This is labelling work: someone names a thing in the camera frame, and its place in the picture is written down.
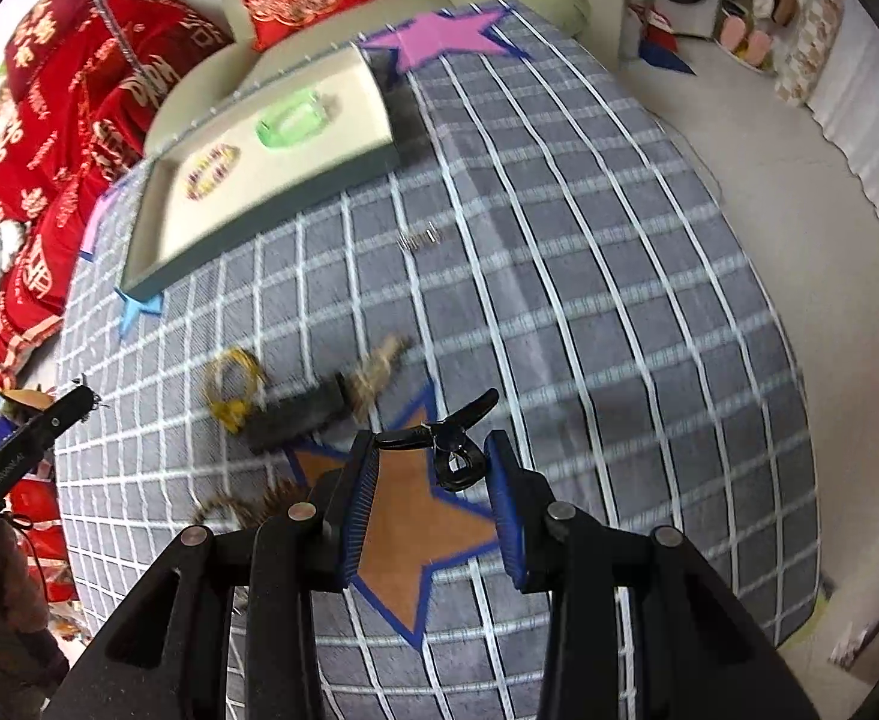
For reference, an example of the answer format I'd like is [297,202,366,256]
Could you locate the light green sofa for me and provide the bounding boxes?
[143,0,590,158]

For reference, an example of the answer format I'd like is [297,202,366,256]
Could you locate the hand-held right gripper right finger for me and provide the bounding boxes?
[482,430,823,720]

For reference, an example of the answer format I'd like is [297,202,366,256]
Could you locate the red dustpan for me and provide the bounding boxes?
[632,6,673,40]

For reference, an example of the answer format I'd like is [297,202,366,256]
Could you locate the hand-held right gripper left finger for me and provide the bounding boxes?
[38,430,382,720]

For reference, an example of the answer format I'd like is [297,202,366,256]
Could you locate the large pink star patch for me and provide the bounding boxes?
[360,6,530,74]

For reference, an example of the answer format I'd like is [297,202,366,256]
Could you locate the grey checked tablecloth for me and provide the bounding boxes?
[53,0,819,720]

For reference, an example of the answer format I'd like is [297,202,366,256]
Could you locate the person's left forearm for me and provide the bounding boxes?
[0,532,73,698]

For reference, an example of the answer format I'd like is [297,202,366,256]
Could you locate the beige woven hair clip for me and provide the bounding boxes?
[345,336,412,421]

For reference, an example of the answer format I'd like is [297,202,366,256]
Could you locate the silver tinsel garland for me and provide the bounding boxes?
[83,0,148,83]

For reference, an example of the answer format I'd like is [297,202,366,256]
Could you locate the olive beaded bracelet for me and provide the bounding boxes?
[191,493,260,527]

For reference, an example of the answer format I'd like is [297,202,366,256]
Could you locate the small blue star patch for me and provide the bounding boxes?
[114,286,164,335]

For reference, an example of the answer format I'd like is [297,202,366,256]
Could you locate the pile of colourful packages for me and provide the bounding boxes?
[0,386,80,638]

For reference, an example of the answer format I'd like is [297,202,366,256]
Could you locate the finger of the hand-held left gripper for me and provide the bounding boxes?
[0,382,100,482]

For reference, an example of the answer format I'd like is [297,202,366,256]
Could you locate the small pink star patch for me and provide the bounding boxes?
[79,184,121,263]

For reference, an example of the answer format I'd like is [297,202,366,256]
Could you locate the green translucent bangle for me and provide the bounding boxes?
[254,88,340,151]

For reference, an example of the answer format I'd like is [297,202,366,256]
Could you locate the black claw hair clip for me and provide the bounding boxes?
[374,388,500,494]

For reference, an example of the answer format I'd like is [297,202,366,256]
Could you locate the red printed bedding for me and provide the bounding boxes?
[0,0,234,398]

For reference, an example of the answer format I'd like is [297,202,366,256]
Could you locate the pink yellow beaded bracelet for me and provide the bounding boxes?
[184,142,241,201]

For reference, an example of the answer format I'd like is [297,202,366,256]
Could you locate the white shallow tray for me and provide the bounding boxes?
[119,43,403,301]

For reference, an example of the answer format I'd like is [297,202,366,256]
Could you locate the black snap hair clip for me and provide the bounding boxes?
[246,373,350,455]

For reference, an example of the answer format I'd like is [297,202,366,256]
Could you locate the orange star patch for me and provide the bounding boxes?
[285,382,500,650]

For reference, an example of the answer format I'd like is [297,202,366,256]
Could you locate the beige floral mat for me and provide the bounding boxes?
[773,0,845,106]

